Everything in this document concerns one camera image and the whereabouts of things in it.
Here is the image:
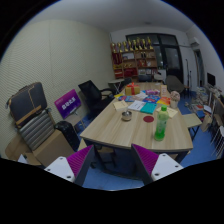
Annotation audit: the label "black computer monitor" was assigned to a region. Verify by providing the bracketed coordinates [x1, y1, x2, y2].
[206, 72, 217, 88]

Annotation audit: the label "cream notebook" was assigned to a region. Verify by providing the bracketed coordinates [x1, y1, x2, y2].
[112, 99, 129, 112]

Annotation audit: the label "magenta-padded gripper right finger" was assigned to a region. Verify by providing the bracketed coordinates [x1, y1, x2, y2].
[130, 143, 184, 186]

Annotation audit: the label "black office chair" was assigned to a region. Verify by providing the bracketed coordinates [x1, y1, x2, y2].
[78, 79, 114, 118]

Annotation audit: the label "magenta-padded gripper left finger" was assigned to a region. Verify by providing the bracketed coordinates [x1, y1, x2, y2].
[44, 144, 96, 187]

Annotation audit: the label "yellow gift box red ribbon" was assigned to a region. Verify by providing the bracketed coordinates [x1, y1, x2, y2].
[124, 82, 141, 97]

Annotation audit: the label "pink flowers in white pot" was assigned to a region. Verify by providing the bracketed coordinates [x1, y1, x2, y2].
[169, 90, 181, 109]

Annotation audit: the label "grey ribbed suitcase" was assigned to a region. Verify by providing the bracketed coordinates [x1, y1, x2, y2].
[18, 109, 56, 152]

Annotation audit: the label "white orange carton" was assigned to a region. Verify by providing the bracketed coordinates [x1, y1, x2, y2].
[160, 84, 169, 98]

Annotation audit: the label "brown cardboard box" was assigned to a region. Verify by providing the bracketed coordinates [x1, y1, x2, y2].
[31, 129, 76, 168]

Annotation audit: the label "teal book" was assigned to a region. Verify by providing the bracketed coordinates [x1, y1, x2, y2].
[139, 101, 158, 115]

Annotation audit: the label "dark glass double door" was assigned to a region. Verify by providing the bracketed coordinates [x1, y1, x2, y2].
[125, 32, 184, 84]

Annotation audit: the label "purple pink packet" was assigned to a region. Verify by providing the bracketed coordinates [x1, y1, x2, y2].
[145, 88, 161, 96]

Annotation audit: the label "white stool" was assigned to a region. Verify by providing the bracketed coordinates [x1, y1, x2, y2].
[210, 124, 224, 158]

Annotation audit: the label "flat round red coaster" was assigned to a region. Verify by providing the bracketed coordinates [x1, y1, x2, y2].
[142, 115, 155, 124]

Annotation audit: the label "beige paper envelope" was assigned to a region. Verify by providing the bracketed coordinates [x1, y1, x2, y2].
[156, 105, 179, 119]

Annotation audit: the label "blue picture book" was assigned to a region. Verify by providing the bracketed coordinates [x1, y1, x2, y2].
[142, 94, 161, 104]
[118, 95, 136, 103]

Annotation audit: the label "grey armchair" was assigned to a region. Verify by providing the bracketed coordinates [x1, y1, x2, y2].
[165, 74, 185, 95]

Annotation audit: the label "black tripod stand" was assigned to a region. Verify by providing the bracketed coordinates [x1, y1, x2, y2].
[184, 59, 193, 98]

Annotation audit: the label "wooden wall desk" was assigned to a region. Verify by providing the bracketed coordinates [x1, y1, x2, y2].
[206, 84, 224, 111]

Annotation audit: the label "small wooden side table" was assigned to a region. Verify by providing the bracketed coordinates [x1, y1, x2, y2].
[181, 113, 203, 141]

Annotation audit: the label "small metal cup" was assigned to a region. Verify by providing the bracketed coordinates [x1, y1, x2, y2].
[120, 110, 133, 122]

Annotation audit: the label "white booklet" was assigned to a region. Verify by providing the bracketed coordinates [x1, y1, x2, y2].
[127, 99, 147, 112]

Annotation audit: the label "green drink bottle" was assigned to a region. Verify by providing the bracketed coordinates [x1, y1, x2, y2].
[153, 105, 170, 142]

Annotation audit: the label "orange red book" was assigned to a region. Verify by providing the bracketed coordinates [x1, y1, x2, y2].
[156, 96, 172, 107]

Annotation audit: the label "black bag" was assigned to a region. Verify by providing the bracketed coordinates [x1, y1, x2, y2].
[54, 120, 81, 152]

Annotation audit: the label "purple sign board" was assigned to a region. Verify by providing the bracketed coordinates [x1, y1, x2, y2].
[53, 88, 83, 120]

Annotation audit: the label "wooden shelf unit with trophies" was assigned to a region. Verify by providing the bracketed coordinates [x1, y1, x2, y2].
[110, 36, 158, 80]

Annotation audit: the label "black suitcase tan trim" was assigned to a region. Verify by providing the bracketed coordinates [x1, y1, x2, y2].
[5, 81, 48, 127]

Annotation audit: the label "white air conditioner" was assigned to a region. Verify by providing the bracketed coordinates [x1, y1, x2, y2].
[188, 35, 201, 48]

